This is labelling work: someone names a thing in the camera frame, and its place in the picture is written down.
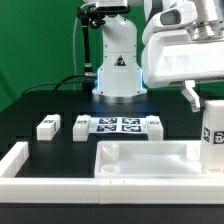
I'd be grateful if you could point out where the black camera stand pole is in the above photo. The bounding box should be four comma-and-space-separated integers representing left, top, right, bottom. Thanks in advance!
77, 5, 105, 81

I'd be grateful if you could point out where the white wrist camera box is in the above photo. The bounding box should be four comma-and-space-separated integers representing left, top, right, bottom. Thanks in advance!
142, 1, 198, 44

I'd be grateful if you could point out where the white U-shaped obstacle fence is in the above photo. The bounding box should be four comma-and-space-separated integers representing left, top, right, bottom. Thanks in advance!
0, 142, 224, 204

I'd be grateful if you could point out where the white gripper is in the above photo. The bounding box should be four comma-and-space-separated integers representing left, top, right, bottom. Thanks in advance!
142, 30, 224, 113

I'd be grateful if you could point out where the black cable on table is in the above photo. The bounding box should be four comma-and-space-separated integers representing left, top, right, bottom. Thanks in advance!
21, 73, 88, 98

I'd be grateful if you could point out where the fiducial marker sheet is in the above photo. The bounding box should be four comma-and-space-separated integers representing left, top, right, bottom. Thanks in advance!
89, 117, 146, 134

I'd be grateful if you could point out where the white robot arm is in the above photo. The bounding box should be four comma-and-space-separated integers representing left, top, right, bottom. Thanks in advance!
84, 0, 224, 112

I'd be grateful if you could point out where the white square desk top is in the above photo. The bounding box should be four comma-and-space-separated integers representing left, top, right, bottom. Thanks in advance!
94, 140, 208, 179

